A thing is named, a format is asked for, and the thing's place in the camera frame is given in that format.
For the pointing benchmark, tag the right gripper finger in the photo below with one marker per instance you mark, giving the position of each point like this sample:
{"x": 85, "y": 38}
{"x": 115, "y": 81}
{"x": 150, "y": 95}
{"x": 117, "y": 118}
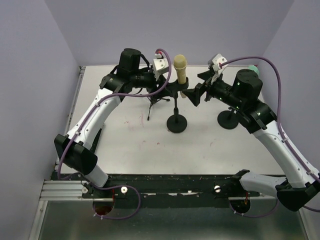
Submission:
{"x": 206, "y": 75}
{"x": 194, "y": 95}

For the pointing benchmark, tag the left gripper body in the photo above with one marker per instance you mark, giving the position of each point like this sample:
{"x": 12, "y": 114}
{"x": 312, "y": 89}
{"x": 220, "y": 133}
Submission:
{"x": 152, "y": 82}

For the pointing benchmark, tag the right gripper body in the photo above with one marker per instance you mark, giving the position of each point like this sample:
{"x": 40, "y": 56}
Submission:
{"x": 219, "y": 90}

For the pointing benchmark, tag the beige microphone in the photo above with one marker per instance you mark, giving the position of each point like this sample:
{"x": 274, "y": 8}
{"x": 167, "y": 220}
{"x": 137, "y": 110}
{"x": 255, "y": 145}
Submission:
{"x": 180, "y": 64}

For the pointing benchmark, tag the black round-base clip stand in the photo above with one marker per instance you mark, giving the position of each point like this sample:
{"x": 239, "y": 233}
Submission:
{"x": 176, "y": 123}

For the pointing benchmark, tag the teal microphone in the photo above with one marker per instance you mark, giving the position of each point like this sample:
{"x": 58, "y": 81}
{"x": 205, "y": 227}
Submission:
{"x": 254, "y": 68}

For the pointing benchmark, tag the black silver-head microphone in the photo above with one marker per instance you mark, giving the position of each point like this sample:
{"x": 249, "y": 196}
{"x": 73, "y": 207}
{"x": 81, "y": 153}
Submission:
{"x": 96, "y": 141}

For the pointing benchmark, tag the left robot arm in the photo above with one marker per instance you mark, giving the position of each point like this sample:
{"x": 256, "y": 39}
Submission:
{"x": 125, "y": 80}

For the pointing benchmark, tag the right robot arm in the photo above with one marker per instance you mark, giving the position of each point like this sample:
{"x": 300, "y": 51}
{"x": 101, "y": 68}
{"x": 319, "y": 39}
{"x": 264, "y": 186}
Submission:
{"x": 302, "y": 180}

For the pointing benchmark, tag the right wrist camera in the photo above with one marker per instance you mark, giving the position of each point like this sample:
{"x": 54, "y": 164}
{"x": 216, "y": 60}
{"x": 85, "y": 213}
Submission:
{"x": 215, "y": 67}

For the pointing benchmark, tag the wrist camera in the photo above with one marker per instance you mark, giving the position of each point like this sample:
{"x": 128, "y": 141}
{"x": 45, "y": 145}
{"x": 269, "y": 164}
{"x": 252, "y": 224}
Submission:
{"x": 215, "y": 67}
{"x": 160, "y": 66}

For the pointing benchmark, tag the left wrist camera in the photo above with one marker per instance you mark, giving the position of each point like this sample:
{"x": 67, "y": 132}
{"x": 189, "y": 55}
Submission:
{"x": 160, "y": 66}

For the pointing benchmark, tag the black mounting rail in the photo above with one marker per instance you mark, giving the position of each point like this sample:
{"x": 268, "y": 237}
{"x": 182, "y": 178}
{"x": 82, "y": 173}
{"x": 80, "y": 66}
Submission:
{"x": 163, "y": 191}

